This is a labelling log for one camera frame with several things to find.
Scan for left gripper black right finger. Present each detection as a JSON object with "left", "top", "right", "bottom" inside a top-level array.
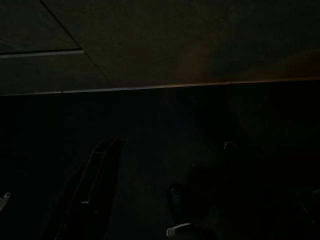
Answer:
[{"left": 223, "top": 141, "right": 316, "bottom": 240}]

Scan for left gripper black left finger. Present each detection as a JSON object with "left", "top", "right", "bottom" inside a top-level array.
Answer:
[{"left": 49, "top": 136, "right": 125, "bottom": 240}]

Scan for grey cabinet drawer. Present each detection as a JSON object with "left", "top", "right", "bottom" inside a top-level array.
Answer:
[
  {"left": 0, "top": 50, "right": 109, "bottom": 97},
  {"left": 0, "top": 0, "right": 83, "bottom": 55}
]

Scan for grey sink cabinet door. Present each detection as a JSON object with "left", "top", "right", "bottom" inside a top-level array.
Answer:
[{"left": 41, "top": 0, "right": 320, "bottom": 94}]

